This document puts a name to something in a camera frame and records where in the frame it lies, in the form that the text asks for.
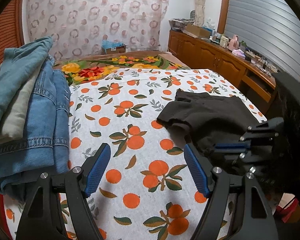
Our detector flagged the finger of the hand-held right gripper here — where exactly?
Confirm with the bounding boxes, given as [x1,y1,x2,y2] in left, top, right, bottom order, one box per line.
[213,142,275,169]
[214,117,285,149]

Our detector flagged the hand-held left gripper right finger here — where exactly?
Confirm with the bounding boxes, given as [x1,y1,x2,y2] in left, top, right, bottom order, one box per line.
[184,144,279,240]

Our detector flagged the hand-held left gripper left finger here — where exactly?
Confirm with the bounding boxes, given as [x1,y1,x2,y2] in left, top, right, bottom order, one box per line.
[15,142,112,240]

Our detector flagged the black pants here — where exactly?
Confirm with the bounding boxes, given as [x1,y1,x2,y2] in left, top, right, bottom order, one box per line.
[156,88,259,160]

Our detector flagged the red bag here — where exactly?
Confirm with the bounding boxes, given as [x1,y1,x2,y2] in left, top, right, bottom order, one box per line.
[275,197,300,223]

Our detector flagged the blue folded jeans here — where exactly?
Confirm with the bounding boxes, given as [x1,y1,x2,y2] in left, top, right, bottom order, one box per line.
[0,55,71,202]

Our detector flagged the pink bottle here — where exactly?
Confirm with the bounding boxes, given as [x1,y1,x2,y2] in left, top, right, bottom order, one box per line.
[227,35,240,50]

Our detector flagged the orange fruit print bedsheet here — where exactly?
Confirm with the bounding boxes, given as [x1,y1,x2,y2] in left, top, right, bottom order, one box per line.
[4,68,268,240]

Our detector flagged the grey window blind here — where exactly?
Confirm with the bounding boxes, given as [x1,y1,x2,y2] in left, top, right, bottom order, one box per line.
[224,0,300,85]

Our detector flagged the wooden cabinet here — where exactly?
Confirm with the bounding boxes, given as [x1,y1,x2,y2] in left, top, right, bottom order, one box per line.
[168,29,278,115]

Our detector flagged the grey-green folded cloth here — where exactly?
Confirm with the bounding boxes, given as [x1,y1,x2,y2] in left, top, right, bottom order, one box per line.
[1,76,44,138]

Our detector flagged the floral blanket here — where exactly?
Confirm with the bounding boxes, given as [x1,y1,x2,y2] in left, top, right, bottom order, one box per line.
[52,51,190,87]

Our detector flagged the white tissue bag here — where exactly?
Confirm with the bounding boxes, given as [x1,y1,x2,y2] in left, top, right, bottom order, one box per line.
[204,17,216,30]

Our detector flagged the brown cardboard box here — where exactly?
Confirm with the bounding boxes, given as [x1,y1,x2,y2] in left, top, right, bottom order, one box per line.
[182,24,212,38]

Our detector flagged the cardboard box with blue contents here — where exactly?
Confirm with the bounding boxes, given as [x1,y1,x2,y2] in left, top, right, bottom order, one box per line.
[101,40,127,55]

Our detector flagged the light blue denim garment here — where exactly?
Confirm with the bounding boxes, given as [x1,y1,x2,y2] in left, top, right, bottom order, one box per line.
[0,36,54,137]

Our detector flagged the cream curtain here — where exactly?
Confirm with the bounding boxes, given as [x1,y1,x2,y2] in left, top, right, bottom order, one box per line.
[190,0,206,28]

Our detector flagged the woven basket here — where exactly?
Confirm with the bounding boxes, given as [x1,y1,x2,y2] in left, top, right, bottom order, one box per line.
[169,18,196,30]

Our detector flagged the circle pattern sheer curtain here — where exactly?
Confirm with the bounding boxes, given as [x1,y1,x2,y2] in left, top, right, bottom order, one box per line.
[25,0,171,58]

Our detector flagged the black cables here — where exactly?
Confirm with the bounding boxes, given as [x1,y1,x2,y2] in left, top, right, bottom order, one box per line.
[255,57,272,74]

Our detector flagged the wooden window frame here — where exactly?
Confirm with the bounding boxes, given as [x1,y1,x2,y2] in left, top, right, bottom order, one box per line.
[216,0,232,35]

